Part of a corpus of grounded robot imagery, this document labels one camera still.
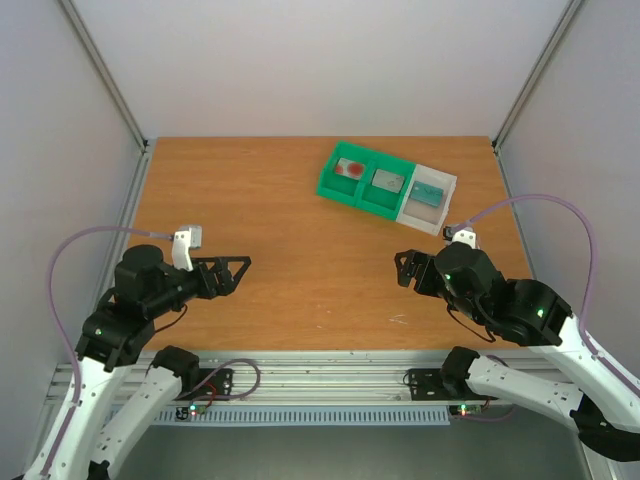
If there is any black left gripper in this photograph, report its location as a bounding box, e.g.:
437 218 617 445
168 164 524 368
148 255 252 316

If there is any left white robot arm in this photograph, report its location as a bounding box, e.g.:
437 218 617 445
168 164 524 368
22 244 251 479

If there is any teal card in bin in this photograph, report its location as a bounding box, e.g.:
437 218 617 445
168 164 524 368
409 181 444 208

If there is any grey card in bin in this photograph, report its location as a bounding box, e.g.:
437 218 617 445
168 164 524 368
372 169 405 194

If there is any red circle card in bin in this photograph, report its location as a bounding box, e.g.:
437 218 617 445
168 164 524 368
334 157 366 180

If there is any white plastic bin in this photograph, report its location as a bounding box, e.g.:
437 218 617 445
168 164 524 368
396 165 457 236

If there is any green two-compartment bin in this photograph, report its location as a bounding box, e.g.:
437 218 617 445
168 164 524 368
316 141 417 221

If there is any left controller board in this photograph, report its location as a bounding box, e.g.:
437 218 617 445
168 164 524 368
174 404 208 421

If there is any controller board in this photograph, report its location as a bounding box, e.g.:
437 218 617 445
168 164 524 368
174 404 208 421
449 403 486 418

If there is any right controller board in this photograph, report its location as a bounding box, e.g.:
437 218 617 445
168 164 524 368
449 403 486 418

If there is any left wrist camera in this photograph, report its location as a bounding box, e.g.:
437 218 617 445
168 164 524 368
171 225 202 271

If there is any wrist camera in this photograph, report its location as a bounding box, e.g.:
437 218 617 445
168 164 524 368
443 225 480 249
171 225 202 271

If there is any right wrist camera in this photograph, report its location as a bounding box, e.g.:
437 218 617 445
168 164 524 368
443 225 480 249

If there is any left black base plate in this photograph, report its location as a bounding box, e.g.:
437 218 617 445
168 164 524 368
177 368 234 401

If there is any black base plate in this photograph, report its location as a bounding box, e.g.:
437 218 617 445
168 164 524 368
403 368 494 402
177 368 234 401

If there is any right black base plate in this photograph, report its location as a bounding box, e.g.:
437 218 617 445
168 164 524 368
403 368 494 402

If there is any grey slotted cable duct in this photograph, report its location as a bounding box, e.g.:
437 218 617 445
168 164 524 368
151 405 450 428

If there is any left aluminium frame post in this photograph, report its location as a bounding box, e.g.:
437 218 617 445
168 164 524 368
56 0 148 152

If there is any aluminium frame post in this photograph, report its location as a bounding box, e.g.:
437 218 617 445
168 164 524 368
491 0 586 152
56 0 148 152

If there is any right aluminium frame post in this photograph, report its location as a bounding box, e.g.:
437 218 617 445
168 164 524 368
491 0 586 152

